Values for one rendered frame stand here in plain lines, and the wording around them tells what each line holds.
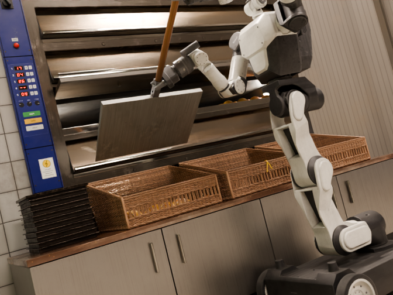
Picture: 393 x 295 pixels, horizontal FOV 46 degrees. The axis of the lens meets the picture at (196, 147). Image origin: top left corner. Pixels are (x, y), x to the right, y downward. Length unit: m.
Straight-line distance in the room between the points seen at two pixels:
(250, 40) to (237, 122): 1.02
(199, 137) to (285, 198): 0.72
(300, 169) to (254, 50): 0.61
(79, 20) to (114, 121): 0.87
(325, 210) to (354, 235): 0.18
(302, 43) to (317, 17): 4.49
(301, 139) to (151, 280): 0.95
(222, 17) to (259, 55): 1.20
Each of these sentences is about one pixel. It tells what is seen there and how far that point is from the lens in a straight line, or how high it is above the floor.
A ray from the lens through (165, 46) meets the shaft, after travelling 2.13.
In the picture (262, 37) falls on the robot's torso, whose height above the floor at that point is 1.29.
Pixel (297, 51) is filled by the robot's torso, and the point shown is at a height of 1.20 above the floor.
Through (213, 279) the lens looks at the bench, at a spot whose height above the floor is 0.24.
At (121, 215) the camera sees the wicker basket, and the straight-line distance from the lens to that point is 2.23.
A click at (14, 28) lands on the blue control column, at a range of 2.77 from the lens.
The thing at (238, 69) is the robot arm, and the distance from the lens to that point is 2.42.
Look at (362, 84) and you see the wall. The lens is 6.39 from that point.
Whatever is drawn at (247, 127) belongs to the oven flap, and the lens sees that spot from 3.22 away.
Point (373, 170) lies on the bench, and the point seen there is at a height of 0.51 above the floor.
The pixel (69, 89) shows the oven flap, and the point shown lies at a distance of 2.68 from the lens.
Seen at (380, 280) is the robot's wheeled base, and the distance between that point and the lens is 2.25.
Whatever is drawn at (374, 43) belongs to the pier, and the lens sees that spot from 6.11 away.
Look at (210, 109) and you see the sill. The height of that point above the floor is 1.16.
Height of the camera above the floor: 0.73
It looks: 4 degrees up
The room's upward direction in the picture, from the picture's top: 14 degrees counter-clockwise
